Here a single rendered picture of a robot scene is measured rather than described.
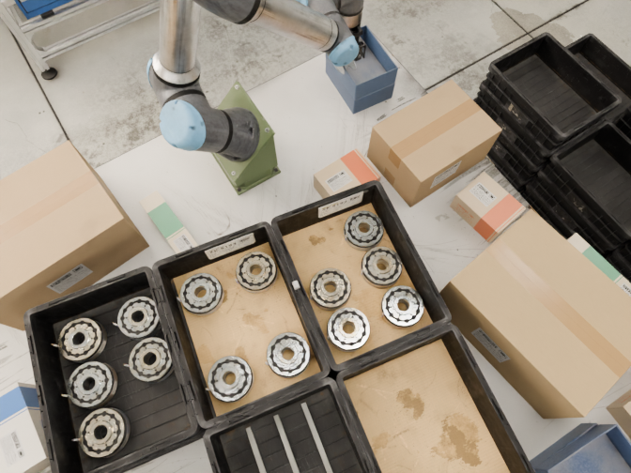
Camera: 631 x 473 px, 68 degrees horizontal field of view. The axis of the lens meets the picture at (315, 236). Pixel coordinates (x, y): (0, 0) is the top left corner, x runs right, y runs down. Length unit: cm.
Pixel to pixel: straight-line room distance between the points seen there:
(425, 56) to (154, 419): 224
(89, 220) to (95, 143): 133
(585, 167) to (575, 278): 91
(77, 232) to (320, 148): 74
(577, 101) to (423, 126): 88
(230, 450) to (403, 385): 42
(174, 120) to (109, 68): 168
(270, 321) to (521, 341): 59
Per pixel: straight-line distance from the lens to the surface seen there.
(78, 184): 138
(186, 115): 120
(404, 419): 117
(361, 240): 122
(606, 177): 216
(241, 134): 130
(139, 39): 297
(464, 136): 142
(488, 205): 143
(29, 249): 136
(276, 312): 119
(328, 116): 160
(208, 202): 147
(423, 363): 119
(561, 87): 217
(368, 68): 164
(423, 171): 133
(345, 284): 118
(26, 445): 137
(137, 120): 262
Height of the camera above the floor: 198
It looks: 68 degrees down
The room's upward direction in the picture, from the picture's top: straight up
